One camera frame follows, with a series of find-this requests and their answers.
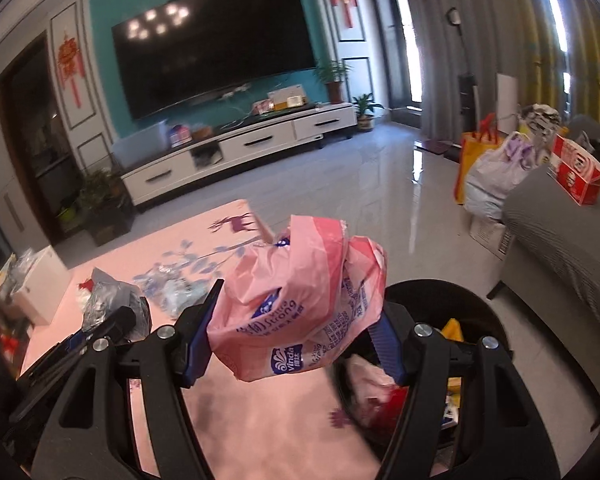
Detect yellow patterned bag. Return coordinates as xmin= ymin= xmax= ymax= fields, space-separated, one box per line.
xmin=440 ymin=319 xmax=463 ymax=401

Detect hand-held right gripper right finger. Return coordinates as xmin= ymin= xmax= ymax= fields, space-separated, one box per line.
xmin=367 ymin=302 xmax=561 ymax=480

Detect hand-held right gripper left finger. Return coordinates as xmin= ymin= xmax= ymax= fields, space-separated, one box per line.
xmin=30 ymin=280 xmax=226 ymax=480

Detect white and purple plastic bag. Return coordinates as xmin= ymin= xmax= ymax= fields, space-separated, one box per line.
xmin=465 ymin=132 xmax=536 ymax=221

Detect white and blue medicine box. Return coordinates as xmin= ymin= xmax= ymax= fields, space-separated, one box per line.
xmin=442 ymin=395 xmax=461 ymax=431

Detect yellow patterned curtain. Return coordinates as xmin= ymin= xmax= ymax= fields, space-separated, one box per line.
xmin=480 ymin=0 xmax=600 ymax=121

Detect black television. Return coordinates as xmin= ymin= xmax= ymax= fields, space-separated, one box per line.
xmin=112 ymin=0 xmax=317 ymax=121

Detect yellow and white box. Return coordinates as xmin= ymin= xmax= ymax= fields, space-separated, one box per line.
xmin=267 ymin=85 xmax=306 ymax=111

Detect dark wooden door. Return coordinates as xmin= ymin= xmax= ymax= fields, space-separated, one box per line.
xmin=0 ymin=30 xmax=76 ymax=246

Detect tall potted plant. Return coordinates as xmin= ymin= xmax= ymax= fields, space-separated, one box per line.
xmin=315 ymin=57 xmax=353 ymax=106

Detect red snack wrapper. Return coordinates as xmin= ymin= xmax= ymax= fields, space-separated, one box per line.
xmin=375 ymin=385 xmax=411 ymax=431

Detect black floor lamp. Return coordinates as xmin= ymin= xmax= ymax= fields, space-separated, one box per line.
xmin=447 ymin=7 xmax=478 ymax=111

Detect black and white patterned bag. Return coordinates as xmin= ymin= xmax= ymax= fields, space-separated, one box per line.
xmin=517 ymin=104 xmax=563 ymax=136

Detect black trash bin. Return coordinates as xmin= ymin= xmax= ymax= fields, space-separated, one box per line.
xmin=330 ymin=280 xmax=521 ymax=461

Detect small potted plant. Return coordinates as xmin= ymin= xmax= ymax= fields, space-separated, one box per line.
xmin=352 ymin=92 xmax=383 ymax=133

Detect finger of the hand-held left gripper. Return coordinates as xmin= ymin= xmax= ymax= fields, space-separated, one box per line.
xmin=80 ymin=306 xmax=137 ymax=348

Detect white TV cabinet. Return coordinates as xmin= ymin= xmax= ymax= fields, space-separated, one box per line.
xmin=120 ymin=102 xmax=358 ymax=206

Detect red and white carton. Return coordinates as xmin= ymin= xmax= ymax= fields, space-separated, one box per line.
xmin=550 ymin=134 xmax=600 ymax=206

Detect large pink packet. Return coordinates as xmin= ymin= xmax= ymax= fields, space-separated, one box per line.
xmin=347 ymin=355 xmax=406 ymax=421

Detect potted plants on black stand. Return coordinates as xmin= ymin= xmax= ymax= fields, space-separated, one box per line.
xmin=55 ymin=167 xmax=136 ymax=246

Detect pink tissue wrapper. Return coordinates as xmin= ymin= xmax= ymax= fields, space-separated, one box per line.
xmin=206 ymin=215 xmax=388 ymax=383

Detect yellow bag with red handles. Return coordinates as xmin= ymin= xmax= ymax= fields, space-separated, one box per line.
xmin=455 ymin=115 xmax=506 ymax=206

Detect translucent storage box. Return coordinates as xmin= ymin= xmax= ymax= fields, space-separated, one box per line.
xmin=112 ymin=122 xmax=171 ymax=168

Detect grey clear plastic bag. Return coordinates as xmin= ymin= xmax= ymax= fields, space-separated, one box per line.
xmin=77 ymin=267 xmax=151 ymax=341

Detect grey sofa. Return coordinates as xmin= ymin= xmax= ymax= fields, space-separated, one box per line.
xmin=487 ymin=115 xmax=600 ymax=416

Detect light blue plastic bag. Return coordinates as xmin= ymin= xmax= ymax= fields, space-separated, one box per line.
xmin=135 ymin=260 xmax=216 ymax=318

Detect grey curtain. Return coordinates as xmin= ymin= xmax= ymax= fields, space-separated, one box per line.
xmin=400 ymin=0 xmax=481 ymax=141

